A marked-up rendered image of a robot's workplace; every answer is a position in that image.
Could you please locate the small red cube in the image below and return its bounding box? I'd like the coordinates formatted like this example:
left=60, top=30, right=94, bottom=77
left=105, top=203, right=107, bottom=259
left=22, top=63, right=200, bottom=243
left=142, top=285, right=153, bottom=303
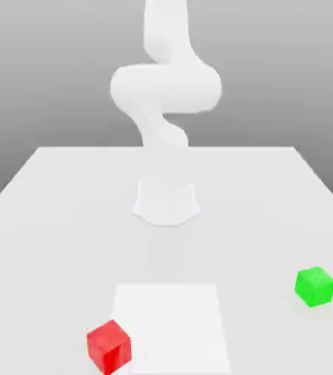
left=86, top=319, right=132, bottom=375

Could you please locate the small green cube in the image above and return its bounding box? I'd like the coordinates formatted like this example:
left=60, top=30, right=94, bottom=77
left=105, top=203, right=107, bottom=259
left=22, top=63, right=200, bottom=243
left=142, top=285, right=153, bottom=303
left=293, top=265, right=333, bottom=308

